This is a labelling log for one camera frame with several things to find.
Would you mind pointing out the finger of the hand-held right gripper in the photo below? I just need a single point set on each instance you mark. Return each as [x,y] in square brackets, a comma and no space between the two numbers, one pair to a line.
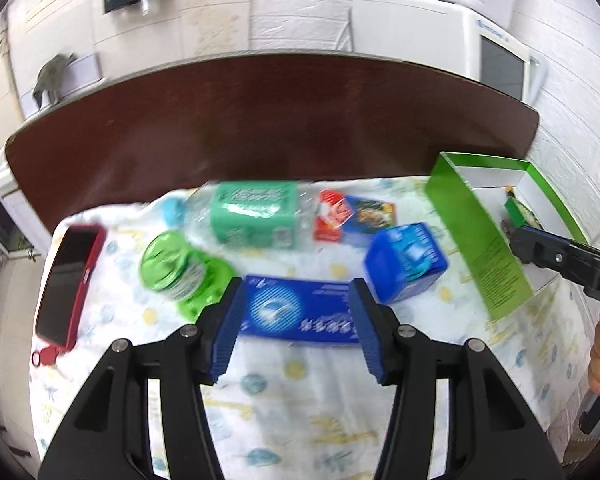
[545,252]

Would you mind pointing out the brown wooden headboard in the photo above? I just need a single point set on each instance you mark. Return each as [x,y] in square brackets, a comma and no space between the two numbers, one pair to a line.
[230,125]

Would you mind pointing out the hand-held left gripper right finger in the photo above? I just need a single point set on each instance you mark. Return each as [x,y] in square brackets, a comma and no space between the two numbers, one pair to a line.
[370,330]

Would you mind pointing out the white appliance with dark window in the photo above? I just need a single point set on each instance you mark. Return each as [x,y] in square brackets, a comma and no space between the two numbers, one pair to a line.
[420,30]

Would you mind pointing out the phone in red case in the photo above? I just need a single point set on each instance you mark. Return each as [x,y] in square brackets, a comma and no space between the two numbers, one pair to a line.
[67,280]

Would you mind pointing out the small green printed box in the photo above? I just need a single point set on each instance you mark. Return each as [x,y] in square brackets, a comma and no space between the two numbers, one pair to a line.
[517,212]

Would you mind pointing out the clear bottle green label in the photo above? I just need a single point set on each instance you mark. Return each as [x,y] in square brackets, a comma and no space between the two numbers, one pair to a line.
[255,212]

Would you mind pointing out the printed blanket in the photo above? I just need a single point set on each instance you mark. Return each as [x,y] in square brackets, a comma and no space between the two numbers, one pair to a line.
[290,410]

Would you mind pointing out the red and blue card box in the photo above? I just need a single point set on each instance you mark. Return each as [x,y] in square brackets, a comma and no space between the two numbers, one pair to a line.
[350,217]

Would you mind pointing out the blue square tin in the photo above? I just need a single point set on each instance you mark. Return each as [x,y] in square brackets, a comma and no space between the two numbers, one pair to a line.
[405,260]

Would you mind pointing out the green cardboard box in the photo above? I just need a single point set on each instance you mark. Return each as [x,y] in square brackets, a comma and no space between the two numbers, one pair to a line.
[480,245]

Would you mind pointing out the green plastic jar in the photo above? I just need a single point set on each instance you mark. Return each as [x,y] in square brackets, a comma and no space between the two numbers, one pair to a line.
[167,265]

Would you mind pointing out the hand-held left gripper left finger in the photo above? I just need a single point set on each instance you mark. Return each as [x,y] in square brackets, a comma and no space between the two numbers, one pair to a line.
[225,330]

